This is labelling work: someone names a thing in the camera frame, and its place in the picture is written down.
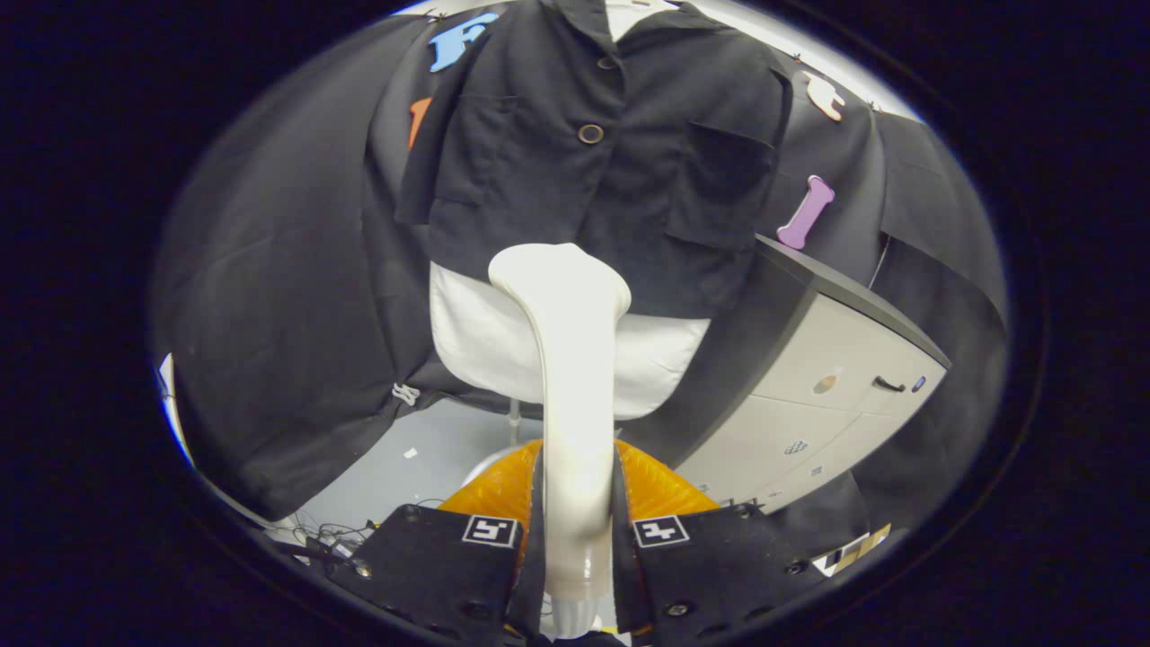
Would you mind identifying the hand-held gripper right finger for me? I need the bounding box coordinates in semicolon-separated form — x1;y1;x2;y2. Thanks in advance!
613;440;832;647

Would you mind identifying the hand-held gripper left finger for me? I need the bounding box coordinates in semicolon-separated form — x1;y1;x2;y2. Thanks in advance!
326;440;547;647

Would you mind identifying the white shirt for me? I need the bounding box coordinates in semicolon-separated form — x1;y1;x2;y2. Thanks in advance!
429;0;711;421

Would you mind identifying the white garment steamer head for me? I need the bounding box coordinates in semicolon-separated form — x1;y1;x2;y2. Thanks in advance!
488;243;633;641

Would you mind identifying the black jacket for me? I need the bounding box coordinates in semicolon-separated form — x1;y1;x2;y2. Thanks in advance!
395;0;796;320

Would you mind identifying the patterned flat card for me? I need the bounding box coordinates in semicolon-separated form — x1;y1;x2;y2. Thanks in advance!
811;524;892;578

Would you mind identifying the grey cabinet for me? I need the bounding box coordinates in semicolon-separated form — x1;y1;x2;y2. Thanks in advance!
620;235;951;513

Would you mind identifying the black backdrop cloth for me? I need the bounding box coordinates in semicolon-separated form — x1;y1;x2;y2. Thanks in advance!
153;9;1009;540

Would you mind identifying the tangle of black cables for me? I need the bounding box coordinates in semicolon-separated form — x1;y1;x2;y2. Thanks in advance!
270;508;383;563

